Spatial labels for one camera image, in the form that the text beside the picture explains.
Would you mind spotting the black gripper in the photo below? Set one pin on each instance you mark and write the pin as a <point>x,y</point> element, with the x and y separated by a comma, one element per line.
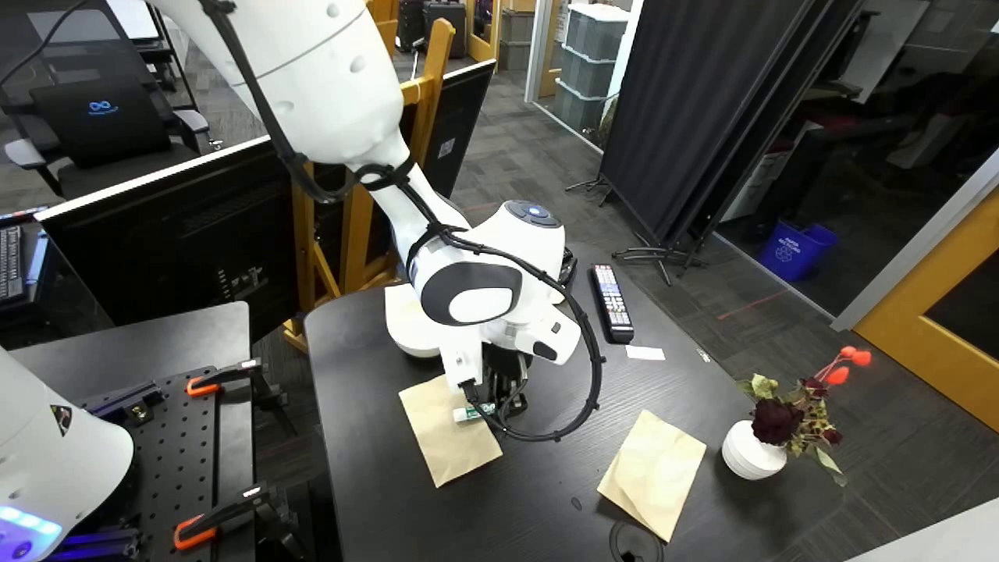
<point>507,373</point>

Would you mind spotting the green white marker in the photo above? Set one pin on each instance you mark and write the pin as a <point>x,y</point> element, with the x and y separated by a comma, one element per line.
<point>465,417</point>

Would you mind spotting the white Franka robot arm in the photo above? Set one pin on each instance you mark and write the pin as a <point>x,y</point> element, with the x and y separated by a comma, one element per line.
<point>331,74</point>

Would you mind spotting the brown paper napkin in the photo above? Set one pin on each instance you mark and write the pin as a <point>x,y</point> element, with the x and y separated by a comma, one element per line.
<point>652,473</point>
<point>447,441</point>

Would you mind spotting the black rounded table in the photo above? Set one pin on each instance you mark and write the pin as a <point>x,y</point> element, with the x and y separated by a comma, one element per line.
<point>564,489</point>

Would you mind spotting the long black remote control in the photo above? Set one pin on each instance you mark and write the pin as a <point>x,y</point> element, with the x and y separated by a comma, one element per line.
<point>613,300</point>

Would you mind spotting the small white block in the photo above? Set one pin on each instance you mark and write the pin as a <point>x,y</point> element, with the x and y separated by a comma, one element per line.
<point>644,353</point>

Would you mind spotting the wooden chair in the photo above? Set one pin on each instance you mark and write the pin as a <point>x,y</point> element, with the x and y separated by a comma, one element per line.
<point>360,230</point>

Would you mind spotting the small white vase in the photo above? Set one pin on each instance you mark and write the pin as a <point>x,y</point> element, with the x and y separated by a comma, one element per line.
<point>750,455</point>

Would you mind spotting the orange black clamp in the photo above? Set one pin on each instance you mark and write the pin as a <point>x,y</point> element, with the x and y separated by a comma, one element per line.
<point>219,380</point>
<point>212,518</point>

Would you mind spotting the dark red flower bunch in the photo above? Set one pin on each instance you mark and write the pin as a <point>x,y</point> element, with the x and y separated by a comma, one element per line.
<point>800,409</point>

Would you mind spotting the blue bin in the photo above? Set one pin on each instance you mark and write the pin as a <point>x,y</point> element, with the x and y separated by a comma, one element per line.
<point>796,252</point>

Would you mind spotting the grey storage drawers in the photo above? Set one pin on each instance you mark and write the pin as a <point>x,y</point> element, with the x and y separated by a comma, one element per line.
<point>588,63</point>

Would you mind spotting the black curtain panel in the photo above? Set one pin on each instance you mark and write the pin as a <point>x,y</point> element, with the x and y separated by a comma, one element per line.
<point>706,114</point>

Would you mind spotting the black office desk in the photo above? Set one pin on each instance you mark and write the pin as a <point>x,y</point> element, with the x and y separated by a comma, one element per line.
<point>158,252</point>

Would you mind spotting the yellow wooden door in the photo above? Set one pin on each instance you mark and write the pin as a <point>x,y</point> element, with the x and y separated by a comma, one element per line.
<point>938,313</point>

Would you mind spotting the black laptop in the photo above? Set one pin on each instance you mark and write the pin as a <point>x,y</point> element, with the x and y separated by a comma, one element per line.
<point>99,114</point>

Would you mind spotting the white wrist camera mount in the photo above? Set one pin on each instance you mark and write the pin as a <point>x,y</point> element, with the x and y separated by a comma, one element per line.
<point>552,337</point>

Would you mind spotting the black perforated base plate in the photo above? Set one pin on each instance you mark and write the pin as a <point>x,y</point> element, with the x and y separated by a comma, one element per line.
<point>175,456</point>

